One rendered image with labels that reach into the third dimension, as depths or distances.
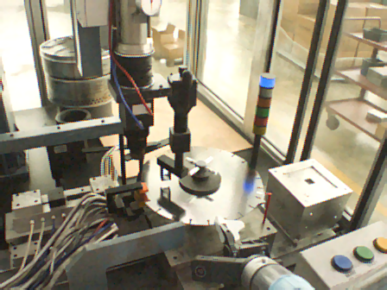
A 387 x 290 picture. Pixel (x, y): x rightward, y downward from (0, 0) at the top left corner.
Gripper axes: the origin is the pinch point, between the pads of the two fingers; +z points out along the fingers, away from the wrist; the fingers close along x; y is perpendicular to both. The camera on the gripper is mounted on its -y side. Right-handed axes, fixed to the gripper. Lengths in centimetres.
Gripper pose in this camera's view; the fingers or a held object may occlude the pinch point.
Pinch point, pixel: (215, 248)
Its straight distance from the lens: 85.0
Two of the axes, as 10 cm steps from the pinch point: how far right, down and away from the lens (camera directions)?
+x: -0.7, -10.0, -0.1
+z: -2.3, 0.0, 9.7
